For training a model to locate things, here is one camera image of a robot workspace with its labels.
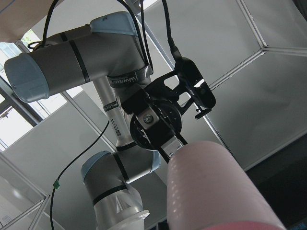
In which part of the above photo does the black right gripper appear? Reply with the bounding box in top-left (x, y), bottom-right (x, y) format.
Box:
top-left (121, 86), bottom-right (187, 163)

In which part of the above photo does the pink plastic cup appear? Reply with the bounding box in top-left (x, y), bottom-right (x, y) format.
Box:
top-left (167, 141), bottom-right (284, 230)

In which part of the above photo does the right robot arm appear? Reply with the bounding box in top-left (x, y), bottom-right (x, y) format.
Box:
top-left (4, 40), bottom-right (170, 230)

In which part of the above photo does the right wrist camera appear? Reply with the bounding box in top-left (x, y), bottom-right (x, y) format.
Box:
top-left (153, 57), bottom-right (216, 120)

